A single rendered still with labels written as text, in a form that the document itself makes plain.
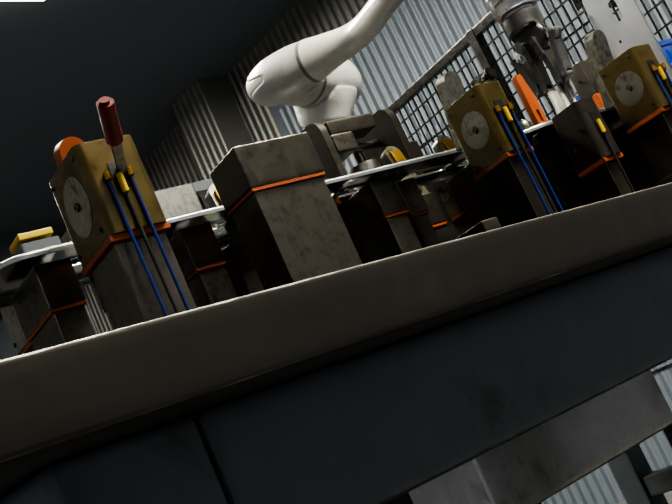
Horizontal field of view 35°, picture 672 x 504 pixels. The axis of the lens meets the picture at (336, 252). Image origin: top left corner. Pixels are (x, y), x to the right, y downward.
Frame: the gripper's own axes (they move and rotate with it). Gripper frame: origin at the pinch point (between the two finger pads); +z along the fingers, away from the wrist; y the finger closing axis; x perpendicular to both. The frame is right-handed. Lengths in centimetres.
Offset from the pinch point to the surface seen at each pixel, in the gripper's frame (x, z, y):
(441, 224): -32.8, 13.2, -10.5
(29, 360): -146, 36, 87
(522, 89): 8.3, -10.5, -14.8
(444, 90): -43.0, -1.7, 14.7
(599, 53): -7.5, -1.5, 17.8
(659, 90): -7.7, 10.1, 25.0
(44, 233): -95, -9, -31
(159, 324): -139, 36, 86
